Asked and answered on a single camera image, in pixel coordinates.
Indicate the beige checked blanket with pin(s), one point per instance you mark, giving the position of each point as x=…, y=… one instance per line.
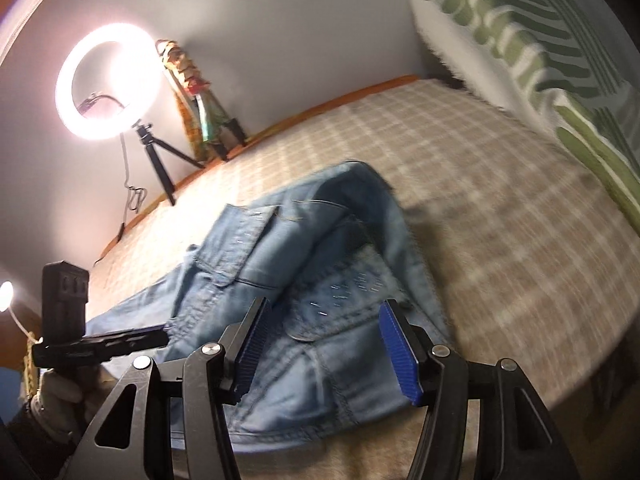
x=475, y=200

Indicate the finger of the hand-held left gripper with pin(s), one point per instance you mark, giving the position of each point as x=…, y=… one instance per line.
x=130, y=341

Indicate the blue denim pants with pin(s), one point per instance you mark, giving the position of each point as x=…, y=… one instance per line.
x=310, y=240

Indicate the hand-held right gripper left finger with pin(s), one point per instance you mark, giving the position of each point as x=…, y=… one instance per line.
x=252, y=345

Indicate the person's left hand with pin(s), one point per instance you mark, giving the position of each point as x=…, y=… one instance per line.
x=57, y=400

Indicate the colourful patterned cloth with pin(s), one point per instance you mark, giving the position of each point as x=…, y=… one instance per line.
x=192, y=90

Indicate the black cloth-covered tripod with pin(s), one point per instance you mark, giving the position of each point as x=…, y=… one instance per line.
x=235, y=127

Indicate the black gooseneck phone holder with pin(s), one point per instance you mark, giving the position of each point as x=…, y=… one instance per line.
x=86, y=106

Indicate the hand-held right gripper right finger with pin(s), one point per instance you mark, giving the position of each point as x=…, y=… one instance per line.
x=400, y=355

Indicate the small round gooseneck lamp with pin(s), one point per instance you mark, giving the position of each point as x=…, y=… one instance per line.
x=4, y=294

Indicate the green white patterned pillow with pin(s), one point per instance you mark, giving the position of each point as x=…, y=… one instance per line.
x=500, y=25

